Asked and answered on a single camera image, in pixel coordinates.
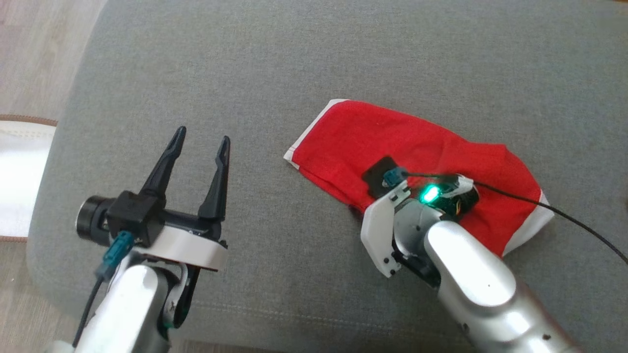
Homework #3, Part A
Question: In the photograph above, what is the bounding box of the red white striped garment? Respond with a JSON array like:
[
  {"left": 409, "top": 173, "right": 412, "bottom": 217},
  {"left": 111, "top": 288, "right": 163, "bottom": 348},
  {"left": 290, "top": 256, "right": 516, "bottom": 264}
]
[{"left": 284, "top": 99, "right": 555, "bottom": 258}]

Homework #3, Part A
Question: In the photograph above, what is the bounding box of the left camera cable teal plug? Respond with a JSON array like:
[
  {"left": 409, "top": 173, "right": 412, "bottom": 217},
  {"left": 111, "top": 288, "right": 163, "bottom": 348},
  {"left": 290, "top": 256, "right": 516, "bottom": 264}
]
[{"left": 72, "top": 230, "right": 136, "bottom": 350}]

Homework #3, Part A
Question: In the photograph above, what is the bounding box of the grey fabric sofa seat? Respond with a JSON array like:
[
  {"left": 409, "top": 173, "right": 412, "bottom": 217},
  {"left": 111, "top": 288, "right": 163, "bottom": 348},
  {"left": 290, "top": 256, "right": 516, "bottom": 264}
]
[{"left": 26, "top": 0, "right": 628, "bottom": 353}]

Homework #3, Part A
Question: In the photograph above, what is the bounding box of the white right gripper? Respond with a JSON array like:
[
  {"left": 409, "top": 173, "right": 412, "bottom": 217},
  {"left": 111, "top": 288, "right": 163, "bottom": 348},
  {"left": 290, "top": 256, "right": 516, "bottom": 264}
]
[{"left": 361, "top": 174, "right": 479, "bottom": 286}]

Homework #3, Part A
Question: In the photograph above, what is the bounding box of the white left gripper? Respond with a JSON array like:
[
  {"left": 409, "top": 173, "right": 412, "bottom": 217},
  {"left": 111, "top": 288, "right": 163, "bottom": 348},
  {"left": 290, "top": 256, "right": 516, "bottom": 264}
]
[{"left": 132, "top": 126, "right": 232, "bottom": 329}]

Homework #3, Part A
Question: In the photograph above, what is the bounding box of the white rug brown edge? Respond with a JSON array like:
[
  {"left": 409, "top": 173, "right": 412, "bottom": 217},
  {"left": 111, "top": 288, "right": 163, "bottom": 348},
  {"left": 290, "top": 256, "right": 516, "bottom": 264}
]
[{"left": 0, "top": 114, "right": 58, "bottom": 244}]

